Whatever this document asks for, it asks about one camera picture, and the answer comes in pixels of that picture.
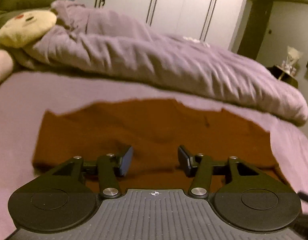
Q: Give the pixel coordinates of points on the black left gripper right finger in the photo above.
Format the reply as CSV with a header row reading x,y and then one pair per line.
x,y
202,168

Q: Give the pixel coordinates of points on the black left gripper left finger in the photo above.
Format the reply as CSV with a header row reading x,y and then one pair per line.
x,y
106,168

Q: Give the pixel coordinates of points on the rust brown knit cardigan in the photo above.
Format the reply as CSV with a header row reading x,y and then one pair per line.
x,y
155,129

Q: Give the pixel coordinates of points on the purple bed sheet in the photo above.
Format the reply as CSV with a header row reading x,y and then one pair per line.
x,y
25,96

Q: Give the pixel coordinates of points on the small side table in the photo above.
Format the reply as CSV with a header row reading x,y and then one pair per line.
x,y
282,75

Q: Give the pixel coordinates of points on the purple crumpled duvet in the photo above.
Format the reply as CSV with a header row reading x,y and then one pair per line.
x,y
111,44

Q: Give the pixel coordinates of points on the dark door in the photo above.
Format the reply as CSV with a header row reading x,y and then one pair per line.
x,y
255,28

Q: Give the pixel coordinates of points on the pink plush toy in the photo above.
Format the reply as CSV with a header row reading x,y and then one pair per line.
x,y
6,65

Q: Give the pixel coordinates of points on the white wardrobe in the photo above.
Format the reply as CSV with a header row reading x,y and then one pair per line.
x,y
212,21

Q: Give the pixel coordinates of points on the cream plush face pillow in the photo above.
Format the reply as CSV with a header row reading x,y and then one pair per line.
x,y
26,28

